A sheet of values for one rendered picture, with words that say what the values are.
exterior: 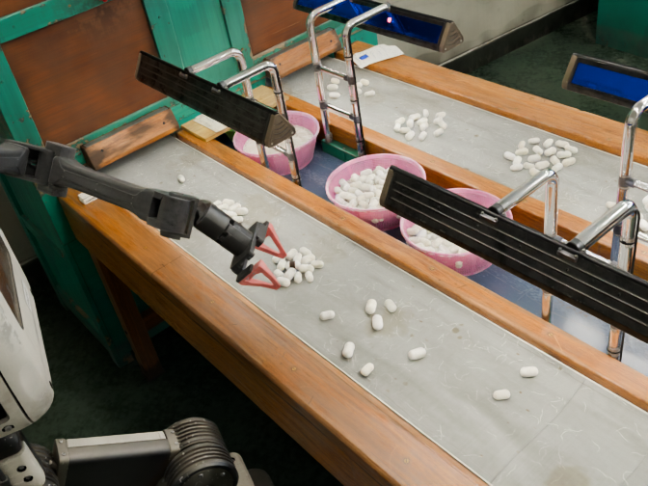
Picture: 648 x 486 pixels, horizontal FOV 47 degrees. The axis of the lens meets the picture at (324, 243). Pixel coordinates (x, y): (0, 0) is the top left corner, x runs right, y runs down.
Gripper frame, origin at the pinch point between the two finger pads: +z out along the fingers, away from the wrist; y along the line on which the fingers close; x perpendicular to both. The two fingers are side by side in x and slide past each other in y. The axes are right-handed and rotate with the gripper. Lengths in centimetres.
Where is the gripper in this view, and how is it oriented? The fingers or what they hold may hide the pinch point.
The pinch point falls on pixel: (279, 269)
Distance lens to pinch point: 150.6
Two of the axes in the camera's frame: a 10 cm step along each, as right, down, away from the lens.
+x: 6.6, -5.5, -5.1
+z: 7.4, 5.6, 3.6
